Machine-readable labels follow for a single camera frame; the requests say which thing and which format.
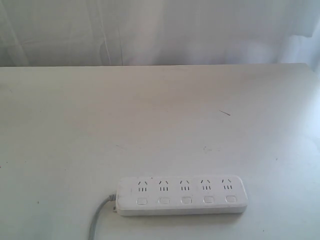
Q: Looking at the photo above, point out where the grey power cable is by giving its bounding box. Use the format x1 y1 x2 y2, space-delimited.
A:
87 192 117 240

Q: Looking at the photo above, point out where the white five-outlet power strip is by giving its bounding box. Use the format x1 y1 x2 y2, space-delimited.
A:
115 175 248 216

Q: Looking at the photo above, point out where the white sheer curtain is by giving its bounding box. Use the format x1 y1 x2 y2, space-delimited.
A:
0 0 320 73

